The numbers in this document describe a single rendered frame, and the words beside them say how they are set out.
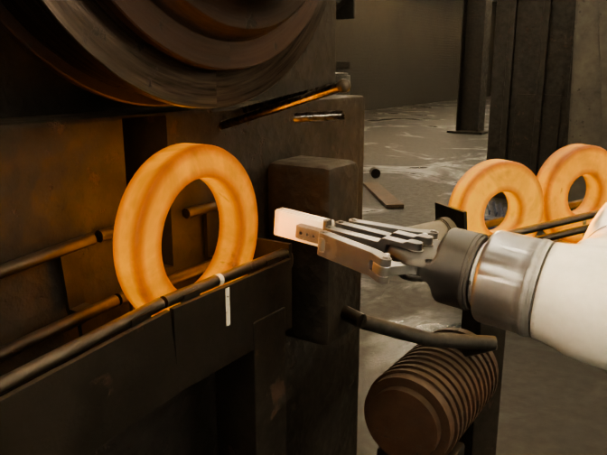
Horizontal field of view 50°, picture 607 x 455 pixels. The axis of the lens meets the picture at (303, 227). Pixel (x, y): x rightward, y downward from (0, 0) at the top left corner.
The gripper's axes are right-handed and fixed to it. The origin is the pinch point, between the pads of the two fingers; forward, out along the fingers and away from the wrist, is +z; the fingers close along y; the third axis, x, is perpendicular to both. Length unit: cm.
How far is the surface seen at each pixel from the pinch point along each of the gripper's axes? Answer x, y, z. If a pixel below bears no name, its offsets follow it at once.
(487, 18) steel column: 55, 836, 261
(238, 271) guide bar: -3.5, -8.4, 2.3
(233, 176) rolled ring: 5.7, -6.2, 5.2
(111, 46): 18.6, -23.0, 4.1
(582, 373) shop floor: -74, 141, -16
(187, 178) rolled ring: 6.6, -13.2, 5.1
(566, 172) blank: 2.9, 45.9, -17.8
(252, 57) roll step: 18.0, -7.7, 2.3
